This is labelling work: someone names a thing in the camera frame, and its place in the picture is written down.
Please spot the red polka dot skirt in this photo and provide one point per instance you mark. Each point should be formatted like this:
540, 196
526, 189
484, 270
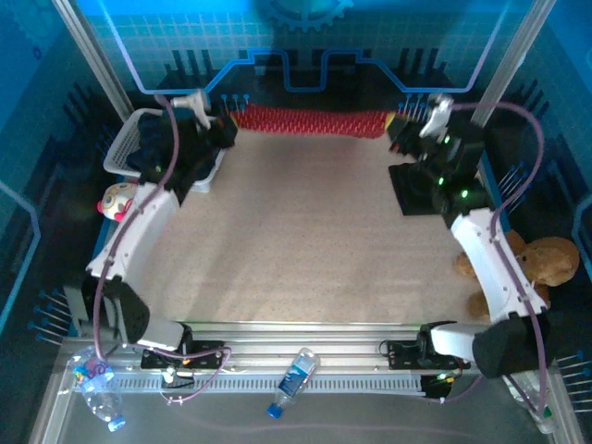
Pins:
314, 121

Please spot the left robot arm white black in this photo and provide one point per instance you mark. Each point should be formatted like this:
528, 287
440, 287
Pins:
134, 231

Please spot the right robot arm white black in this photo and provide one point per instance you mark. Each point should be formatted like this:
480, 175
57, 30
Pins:
490, 259

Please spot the white plastic mesh basket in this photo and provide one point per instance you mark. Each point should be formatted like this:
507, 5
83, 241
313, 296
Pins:
118, 152

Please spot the pink striped plush toy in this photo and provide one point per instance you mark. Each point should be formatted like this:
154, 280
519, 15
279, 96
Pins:
115, 201

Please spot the brown plush bear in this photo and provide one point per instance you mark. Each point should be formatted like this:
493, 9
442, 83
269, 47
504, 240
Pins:
555, 263

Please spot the black electronics box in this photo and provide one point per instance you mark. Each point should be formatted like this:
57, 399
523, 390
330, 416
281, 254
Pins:
437, 386

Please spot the plastic bottle colourful label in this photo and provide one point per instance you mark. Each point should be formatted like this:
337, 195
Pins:
94, 377

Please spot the plastic bottle blue label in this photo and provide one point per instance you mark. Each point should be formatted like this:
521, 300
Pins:
293, 379

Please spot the clear bottle green cap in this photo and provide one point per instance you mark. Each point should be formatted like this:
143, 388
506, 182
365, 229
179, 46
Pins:
548, 418

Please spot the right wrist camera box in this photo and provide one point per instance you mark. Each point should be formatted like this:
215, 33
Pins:
437, 118

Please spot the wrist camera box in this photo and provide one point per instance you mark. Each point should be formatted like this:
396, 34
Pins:
437, 118
192, 104

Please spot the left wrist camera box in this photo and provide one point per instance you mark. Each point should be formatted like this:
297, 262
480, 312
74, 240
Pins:
192, 104

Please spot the aluminium frame post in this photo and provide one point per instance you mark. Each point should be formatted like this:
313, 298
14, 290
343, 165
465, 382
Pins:
97, 60
509, 69

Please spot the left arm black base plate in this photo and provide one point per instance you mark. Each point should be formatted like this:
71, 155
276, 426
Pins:
208, 353

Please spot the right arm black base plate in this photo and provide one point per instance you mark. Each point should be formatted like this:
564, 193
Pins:
402, 353

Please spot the aluminium frame rail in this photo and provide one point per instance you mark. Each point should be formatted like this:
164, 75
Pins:
305, 335

